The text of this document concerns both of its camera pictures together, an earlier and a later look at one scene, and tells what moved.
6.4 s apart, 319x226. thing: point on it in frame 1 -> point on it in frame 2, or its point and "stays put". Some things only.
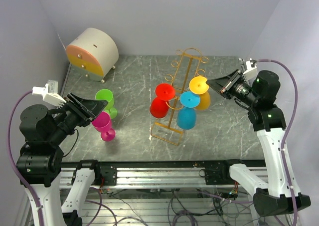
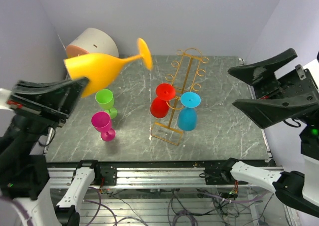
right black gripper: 225,84 -> 296,90
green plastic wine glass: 106,95 stays put
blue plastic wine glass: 186,117 stays put
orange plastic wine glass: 198,85 -> 101,69
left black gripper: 86,110 -> 52,100
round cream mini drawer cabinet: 93,54 stays put
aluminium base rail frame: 159,193 stays put
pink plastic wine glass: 101,123 stays put
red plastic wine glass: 158,108 stays put
